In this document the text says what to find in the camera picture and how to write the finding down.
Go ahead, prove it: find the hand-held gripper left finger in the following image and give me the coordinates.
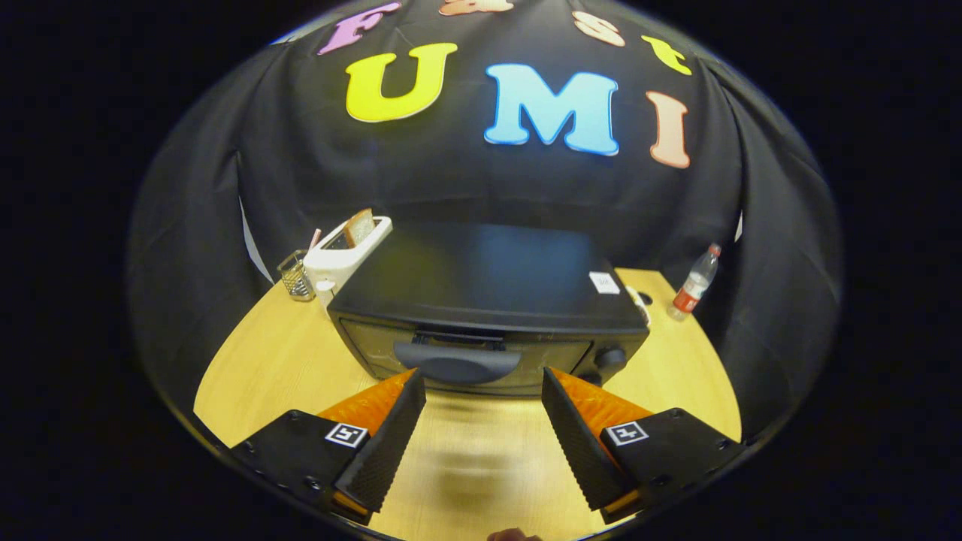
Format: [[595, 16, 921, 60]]
[[229, 368, 427, 525]]

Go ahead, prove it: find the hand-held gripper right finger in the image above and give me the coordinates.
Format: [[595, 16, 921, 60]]
[[541, 367, 746, 525]]

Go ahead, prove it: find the black toaster oven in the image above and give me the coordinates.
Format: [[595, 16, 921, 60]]
[[327, 222, 651, 397]]

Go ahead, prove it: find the white bread toaster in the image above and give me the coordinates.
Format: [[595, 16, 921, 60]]
[[303, 216, 393, 309]]

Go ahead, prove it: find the white divided bean dish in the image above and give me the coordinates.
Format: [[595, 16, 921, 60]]
[[625, 286, 653, 325]]

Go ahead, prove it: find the plastic bottle red label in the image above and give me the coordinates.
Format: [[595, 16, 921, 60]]
[[667, 242, 722, 322]]

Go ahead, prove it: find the brown bread slice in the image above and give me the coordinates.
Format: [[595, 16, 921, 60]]
[[343, 208, 377, 249]]

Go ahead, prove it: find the black backdrop cloth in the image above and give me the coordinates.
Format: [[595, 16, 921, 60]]
[[124, 0, 843, 444]]

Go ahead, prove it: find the wire mesh holder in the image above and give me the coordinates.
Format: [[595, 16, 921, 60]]
[[277, 249, 316, 303]]

